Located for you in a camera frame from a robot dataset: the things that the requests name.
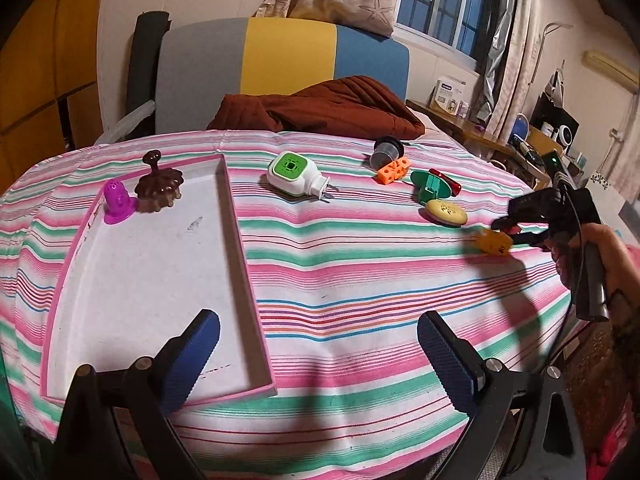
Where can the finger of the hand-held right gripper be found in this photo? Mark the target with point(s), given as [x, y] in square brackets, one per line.
[531, 239]
[506, 222]

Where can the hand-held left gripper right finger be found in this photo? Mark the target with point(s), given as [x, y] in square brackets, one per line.
[447, 360]

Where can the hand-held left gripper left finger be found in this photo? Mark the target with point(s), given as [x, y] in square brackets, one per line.
[192, 355]

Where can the yellow-orange plastic toy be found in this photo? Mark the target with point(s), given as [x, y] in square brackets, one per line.
[494, 243]

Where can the red glossy bottle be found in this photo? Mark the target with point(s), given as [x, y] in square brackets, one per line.
[450, 185]

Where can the pink shallow tray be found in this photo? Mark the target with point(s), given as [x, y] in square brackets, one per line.
[145, 280]

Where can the white and green plug-in device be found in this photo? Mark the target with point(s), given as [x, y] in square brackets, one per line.
[290, 172]

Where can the person's right forearm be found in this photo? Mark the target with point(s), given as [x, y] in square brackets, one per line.
[607, 360]

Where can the person's right hand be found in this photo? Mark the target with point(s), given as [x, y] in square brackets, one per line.
[612, 260]

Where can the cream oval case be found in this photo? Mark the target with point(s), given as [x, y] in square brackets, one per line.
[446, 212]

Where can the green plastic holder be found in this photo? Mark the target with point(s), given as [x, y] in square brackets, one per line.
[427, 187]

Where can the wooden shelf with clutter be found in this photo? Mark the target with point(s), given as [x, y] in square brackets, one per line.
[480, 137]

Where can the small blue desk fan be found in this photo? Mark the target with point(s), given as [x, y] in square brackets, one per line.
[521, 129]

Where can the pale pink bed sheet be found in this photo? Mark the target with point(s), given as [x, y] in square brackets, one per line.
[435, 127]

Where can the orange holed building block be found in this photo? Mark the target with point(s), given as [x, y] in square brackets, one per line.
[395, 170]

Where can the striped pink and green blanket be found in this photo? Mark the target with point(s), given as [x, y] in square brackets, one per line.
[350, 285]

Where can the white cardboard box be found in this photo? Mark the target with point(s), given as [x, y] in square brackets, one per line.
[449, 95]

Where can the black ribbed plastic cup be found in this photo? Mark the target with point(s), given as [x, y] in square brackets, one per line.
[385, 152]

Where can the magenta silicone figure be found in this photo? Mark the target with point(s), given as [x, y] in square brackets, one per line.
[119, 205]

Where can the brown flower-shaped mould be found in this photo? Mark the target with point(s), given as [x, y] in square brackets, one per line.
[157, 187]

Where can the beige and silver side curtain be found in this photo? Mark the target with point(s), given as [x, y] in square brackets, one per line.
[515, 40]

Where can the red clothing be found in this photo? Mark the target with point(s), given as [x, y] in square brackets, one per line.
[617, 440]

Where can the rust brown quilt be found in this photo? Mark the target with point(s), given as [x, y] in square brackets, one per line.
[325, 110]

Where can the barred window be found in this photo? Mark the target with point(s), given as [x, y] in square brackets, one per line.
[445, 0]

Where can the wooden wardrobe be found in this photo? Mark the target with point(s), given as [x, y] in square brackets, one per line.
[45, 60]

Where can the wall air conditioner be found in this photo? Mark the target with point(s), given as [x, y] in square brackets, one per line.
[612, 70]

